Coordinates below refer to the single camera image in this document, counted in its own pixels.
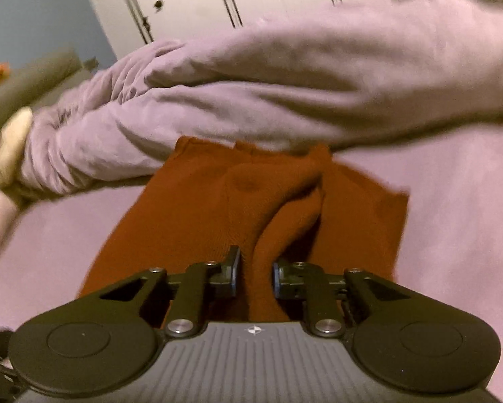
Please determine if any lavender duvet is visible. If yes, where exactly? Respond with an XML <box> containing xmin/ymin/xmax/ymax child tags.
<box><xmin>18</xmin><ymin>0</ymin><xmax>503</xmax><ymax>197</ymax></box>

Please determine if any grey sofa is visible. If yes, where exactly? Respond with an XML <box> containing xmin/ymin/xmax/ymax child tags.
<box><xmin>0</xmin><ymin>46</ymin><xmax>101</xmax><ymax>185</ymax></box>

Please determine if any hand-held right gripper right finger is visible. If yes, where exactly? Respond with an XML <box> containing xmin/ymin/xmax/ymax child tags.
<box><xmin>272</xmin><ymin>259</ymin><xmax>412</xmax><ymax>338</ymax></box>

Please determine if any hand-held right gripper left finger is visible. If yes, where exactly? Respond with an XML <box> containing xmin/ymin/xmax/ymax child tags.
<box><xmin>99</xmin><ymin>245</ymin><xmax>241</xmax><ymax>338</ymax></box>

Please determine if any rust orange buttoned shirt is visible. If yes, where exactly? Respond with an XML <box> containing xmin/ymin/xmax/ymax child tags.
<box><xmin>78</xmin><ymin>135</ymin><xmax>410</xmax><ymax>324</ymax></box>

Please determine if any cream plush pillow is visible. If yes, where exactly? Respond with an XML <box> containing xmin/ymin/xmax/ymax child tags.
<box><xmin>0</xmin><ymin>106</ymin><xmax>34</xmax><ymax>188</ymax></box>

